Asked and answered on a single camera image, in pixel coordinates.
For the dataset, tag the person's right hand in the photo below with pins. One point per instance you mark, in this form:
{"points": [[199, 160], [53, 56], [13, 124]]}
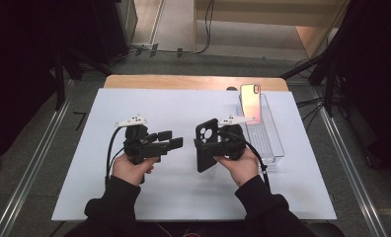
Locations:
{"points": [[243, 169]]}

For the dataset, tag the dark round object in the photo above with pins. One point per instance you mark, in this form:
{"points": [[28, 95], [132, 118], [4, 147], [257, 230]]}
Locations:
{"points": [[230, 88]]}

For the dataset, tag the light wooden shelf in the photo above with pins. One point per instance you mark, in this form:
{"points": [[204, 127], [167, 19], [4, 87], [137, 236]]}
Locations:
{"points": [[266, 13]]}

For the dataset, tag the black stand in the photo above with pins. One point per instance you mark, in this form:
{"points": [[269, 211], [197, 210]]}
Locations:
{"points": [[328, 75], [60, 79]]}

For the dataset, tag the black phone case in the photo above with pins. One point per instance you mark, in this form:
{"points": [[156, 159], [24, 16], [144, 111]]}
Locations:
{"points": [[206, 163]]}

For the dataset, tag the metal floor rail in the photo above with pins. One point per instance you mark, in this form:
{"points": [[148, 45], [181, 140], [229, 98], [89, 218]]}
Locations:
{"points": [[35, 164], [348, 164]]}

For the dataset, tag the shiny translucent phone case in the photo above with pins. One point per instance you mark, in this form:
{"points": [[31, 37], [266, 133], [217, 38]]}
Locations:
{"points": [[250, 105]]}

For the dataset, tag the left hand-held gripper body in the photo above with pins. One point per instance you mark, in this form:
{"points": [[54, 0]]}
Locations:
{"points": [[139, 146]]}

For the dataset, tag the person's left hand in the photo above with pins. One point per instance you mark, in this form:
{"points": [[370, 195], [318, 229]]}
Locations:
{"points": [[131, 171]]}

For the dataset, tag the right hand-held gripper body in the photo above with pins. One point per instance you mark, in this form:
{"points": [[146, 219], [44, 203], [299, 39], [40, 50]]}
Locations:
{"points": [[231, 143]]}

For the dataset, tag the clear plastic tray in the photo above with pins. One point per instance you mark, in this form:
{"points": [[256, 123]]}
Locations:
{"points": [[269, 141]]}

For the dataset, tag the black curtain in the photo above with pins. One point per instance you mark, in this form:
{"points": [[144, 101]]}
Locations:
{"points": [[15, 65], [374, 82]]}

